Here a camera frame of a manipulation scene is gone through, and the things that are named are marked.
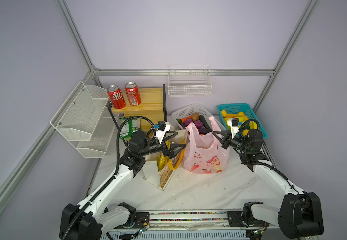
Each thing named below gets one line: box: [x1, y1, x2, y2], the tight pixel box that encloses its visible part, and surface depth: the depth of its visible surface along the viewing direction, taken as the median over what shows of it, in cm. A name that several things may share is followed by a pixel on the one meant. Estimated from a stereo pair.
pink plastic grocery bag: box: [183, 116, 230, 175], surface depth 78 cm
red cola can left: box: [107, 84, 126, 110], surface depth 72 cm
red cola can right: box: [125, 81, 142, 106], surface depth 73 cm
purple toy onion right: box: [194, 120, 204, 129], surface depth 110 cm
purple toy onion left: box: [184, 118, 193, 127], surface depth 113 cm
